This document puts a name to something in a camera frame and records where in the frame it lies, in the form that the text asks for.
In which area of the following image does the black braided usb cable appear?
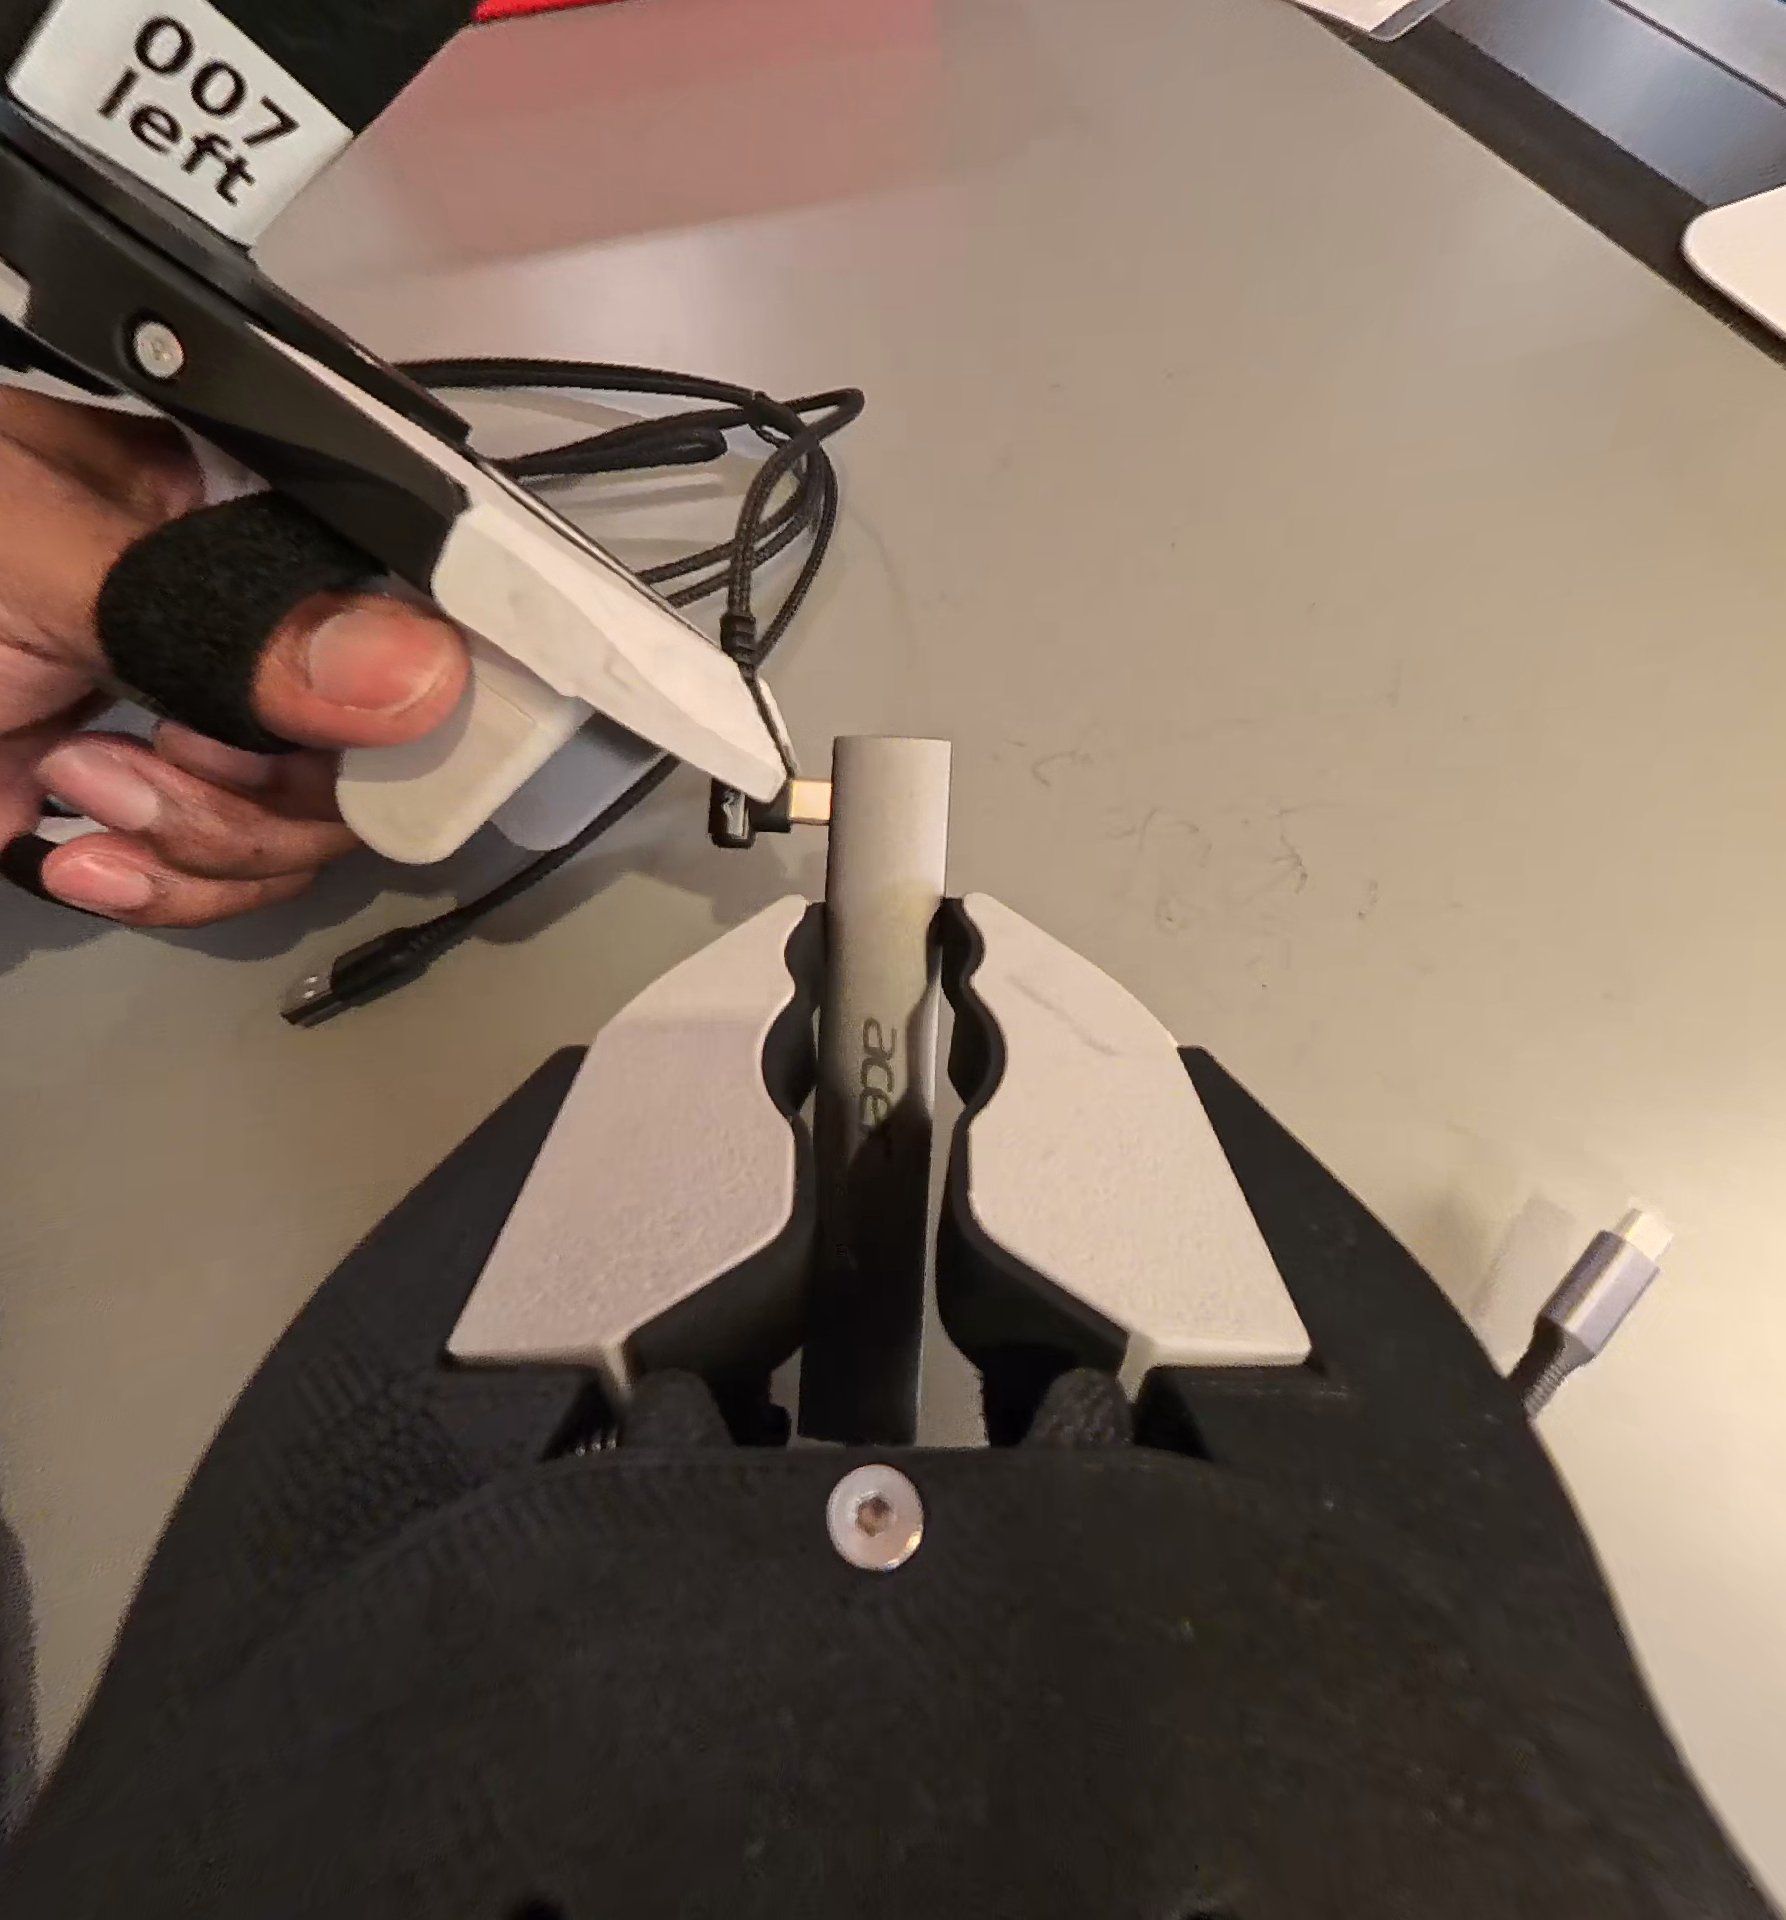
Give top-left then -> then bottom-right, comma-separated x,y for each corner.
283,355 -> 868,1031

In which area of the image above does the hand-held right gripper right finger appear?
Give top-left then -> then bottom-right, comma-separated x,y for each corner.
938,894 -> 1315,1378

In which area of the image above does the person's left hand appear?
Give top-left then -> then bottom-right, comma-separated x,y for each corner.
0,374 -> 476,924

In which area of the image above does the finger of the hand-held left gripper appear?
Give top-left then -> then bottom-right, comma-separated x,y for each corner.
433,484 -> 801,804

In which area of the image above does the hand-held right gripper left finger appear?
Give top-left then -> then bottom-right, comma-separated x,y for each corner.
447,894 -> 836,1378

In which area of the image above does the braided hub cable silver plug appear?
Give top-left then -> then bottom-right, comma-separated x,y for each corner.
1508,1207 -> 1676,1421

